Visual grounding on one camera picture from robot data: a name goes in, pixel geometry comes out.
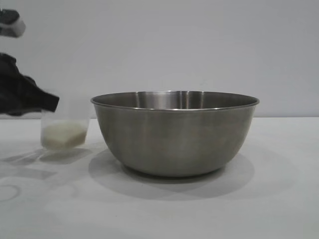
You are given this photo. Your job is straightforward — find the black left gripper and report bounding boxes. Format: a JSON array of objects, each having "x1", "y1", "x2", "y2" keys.
[{"x1": 0, "y1": 52, "x2": 60, "y2": 117}]

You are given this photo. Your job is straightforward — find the clear plastic measuring cup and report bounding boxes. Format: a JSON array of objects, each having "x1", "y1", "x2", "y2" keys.
[{"x1": 41, "y1": 94, "x2": 91, "y2": 150}]

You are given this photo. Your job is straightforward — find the white rice grains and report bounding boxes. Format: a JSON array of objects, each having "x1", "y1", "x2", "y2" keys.
[{"x1": 42, "y1": 121, "x2": 87, "y2": 150}]

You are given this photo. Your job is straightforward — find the stainless steel mixing bowl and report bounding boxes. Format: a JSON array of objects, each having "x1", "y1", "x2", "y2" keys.
[{"x1": 90, "y1": 91, "x2": 260, "y2": 178}]

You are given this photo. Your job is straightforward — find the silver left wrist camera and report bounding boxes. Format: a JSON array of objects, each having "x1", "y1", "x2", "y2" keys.
[{"x1": 0, "y1": 8, "x2": 27, "y2": 38}]

